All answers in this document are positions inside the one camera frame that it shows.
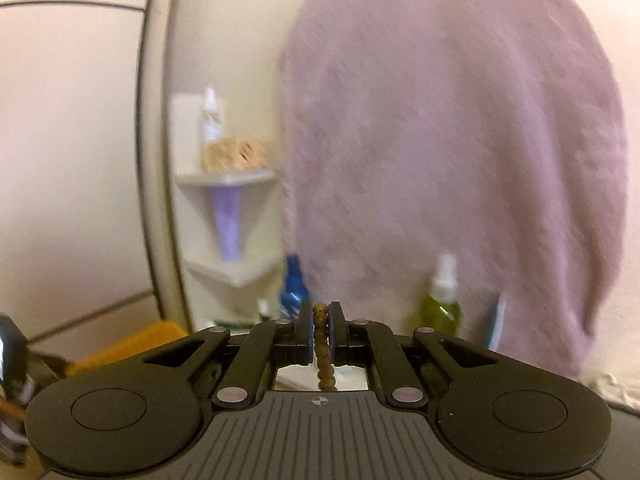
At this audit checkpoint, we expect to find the small white bottle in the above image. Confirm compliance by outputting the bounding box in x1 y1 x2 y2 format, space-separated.
200 87 224 143

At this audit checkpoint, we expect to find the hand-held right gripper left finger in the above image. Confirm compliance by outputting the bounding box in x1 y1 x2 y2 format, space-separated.
142 301 315 409

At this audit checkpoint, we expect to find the brown beaded bracelet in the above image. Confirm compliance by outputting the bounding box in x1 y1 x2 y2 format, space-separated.
311 302 338 392

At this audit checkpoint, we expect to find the white corner shelf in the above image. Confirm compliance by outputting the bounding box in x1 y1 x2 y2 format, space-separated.
170 92 288 331

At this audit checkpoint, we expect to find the beige sponge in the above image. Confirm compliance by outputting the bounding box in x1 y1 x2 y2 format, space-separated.
202 137 273 173

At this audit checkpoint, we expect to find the pink hanging towel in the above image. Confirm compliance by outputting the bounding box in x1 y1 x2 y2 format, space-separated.
277 0 628 381

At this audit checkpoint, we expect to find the green spray bottle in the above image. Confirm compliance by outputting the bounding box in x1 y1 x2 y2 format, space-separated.
419 254 463 338

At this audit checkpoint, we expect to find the yellow basket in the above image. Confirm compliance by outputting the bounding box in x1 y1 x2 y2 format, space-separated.
65 321 191 378

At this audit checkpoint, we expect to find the blue spray bottle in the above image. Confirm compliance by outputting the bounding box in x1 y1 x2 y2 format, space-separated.
279 254 312 321

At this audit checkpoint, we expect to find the purple tube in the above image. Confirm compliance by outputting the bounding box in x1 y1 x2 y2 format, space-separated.
212 185 246 262

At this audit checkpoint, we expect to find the white and blue tube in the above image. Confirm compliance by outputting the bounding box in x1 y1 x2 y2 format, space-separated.
485 292 508 351

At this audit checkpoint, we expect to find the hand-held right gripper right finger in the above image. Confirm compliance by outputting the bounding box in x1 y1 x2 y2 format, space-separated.
327 301 496 409

